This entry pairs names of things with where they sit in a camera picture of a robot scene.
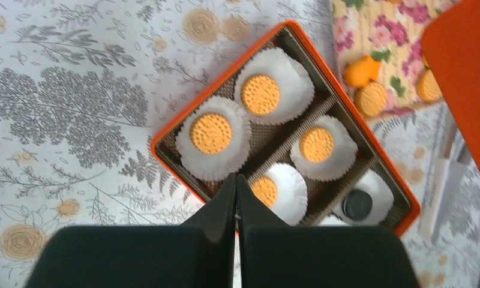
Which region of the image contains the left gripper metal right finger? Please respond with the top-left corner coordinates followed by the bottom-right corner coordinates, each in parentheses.
top-left (236, 175), bottom-right (419, 287)

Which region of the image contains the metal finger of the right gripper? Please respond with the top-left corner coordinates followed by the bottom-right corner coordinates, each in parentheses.
top-left (418, 115), bottom-right (458, 239)
top-left (431, 143), bottom-right (472, 244)

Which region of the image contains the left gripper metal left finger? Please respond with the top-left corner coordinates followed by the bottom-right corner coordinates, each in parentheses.
top-left (26, 173), bottom-right (236, 287)

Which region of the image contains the round tan biscuit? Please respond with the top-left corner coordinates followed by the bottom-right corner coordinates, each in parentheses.
top-left (416, 70), bottom-right (442, 103)
top-left (299, 126), bottom-right (334, 163)
top-left (354, 81), bottom-right (388, 117)
top-left (421, 55), bottom-right (430, 68)
top-left (190, 113), bottom-right (232, 155)
top-left (240, 74), bottom-right (281, 116)
top-left (251, 176), bottom-right (278, 208)

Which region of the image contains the black sandwich cookie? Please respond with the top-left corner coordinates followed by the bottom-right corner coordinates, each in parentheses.
top-left (341, 189), bottom-right (373, 221)

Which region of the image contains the orange box lid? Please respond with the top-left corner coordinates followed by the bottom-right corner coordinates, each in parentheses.
top-left (421, 0), bottom-right (480, 171)

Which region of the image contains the orange compartment cookie box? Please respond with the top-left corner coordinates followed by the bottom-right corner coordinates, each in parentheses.
top-left (151, 20), bottom-right (421, 235)

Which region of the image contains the floral cookie tray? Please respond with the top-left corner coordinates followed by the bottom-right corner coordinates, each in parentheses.
top-left (331, 1), bottom-right (457, 117)

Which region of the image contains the white paper cupcake liner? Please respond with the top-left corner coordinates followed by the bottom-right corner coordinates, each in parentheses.
top-left (175, 95), bottom-right (251, 181)
top-left (233, 47), bottom-right (314, 125)
top-left (261, 163), bottom-right (308, 226)
top-left (333, 170), bottom-right (394, 226)
top-left (290, 115), bottom-right (358, 182)
top-left (318, 215), bottom-right (349, 226)

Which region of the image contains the orange fish shaped cookie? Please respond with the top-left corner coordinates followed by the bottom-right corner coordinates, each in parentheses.
top-left (344, 55), bottom-right (382, 88)

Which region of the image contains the floral table mat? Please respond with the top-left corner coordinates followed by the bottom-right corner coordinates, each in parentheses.
top-left (0, 0), bottom-right (480, 288)

